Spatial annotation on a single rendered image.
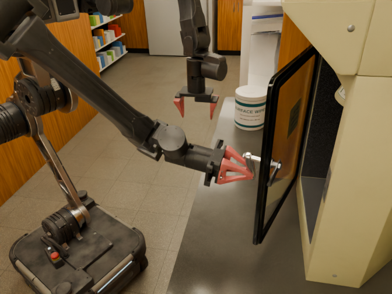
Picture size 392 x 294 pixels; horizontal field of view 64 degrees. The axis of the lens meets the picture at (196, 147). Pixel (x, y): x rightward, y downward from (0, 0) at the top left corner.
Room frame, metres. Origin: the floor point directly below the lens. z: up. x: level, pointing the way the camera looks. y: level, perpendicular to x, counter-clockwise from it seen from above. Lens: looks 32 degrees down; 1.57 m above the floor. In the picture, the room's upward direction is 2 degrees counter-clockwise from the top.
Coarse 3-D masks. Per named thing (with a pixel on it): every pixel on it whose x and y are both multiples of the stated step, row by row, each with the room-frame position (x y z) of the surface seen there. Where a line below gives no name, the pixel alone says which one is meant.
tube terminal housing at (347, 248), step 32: (384, 0) 0.43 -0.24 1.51; (384, 32) 0.42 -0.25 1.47; (320, 64) 0.71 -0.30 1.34; (384, 64) 0.42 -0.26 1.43; (352, 96) 0.43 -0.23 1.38; (384, 96) 0.42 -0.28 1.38; (352, 128) 0.43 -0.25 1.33; (384, 128) 0.42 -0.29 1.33; (352, 160) 0.42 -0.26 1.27; (384, 160) 0.41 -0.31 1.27; (352, 192) 0.42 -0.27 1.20; (384, 192) 0.41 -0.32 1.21; (320, 224) 0.43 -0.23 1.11; (352, 224) 0.42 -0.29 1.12; (384, 224) 0.41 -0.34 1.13; (320, 256) 0.43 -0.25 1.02; (352, 256) 0.41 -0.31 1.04; (384, 256) 0.45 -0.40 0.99
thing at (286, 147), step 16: (288, 64) 0.56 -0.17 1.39; (304, 64) 0.64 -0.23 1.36; (272, 80) 0.49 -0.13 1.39; (288, 80) 0.55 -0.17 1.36; (304, 80) 0.66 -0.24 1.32; (288, 96) 0.56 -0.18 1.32; (304, 96) 0.68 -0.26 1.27; (288, 112) 0.58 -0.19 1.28; (304, 112) 0.70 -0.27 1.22; (288, 128) 0.59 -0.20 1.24; (288, 144) 0.61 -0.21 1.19; (288, 160) 0.63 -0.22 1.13; (288, 176) 0.65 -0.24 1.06; (272, 192) 0.54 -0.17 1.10; (256, 208) 0.48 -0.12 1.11; (272, 208) 0.56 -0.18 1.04; (256, 224) 0.48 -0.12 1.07
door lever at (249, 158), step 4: (248, 152) 0.55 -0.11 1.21; (244, 156) 0.54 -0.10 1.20; (248, 156) 0.54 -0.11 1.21; (252, 156) 0.54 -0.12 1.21; (256, 156) 0.53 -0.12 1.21; (248, 160) 0.54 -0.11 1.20; (252, 160) 0.53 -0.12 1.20; (256, 160) 0.53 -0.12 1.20; (248, 164) 0.54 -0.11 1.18; (252, 164) 0.54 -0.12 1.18; (248, 168) 0.55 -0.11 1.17; (252, 168) 0.54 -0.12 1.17; (252, 172) 0.55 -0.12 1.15
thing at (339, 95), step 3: (339, 87) 0.58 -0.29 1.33; (342, 87) 0.56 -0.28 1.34; (339, 90) 0.56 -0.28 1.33; (342, 90) 0.55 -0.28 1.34; (336, 93) 0.57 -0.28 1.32; (339, 93) 0.56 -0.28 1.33; (342, 93) 0.55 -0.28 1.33; (336, 96) 0.56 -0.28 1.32; (339, 96) 0.55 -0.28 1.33; (342, 96) 0.54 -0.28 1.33; (336, 99) 0.56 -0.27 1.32; (339, 99) 0.54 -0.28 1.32; (342, 99) 0.54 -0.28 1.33; (339, 102) 0.54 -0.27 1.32; (342, 102) 0.53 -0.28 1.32; (342, 105) 0.53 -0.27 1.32
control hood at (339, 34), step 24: (288, 0) 0.45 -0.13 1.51; (312, 0) 0.45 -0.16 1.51; (336, 0) 0.44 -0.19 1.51; (360, 0) 0.44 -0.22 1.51; (312, 24) 0.44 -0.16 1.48; (336, 24) 0.44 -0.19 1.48; (360, 24) 0.43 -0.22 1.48; (336, 48) 0.44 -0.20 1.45; (360, 48) 0.43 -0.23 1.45; (336, 72) 0.44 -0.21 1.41
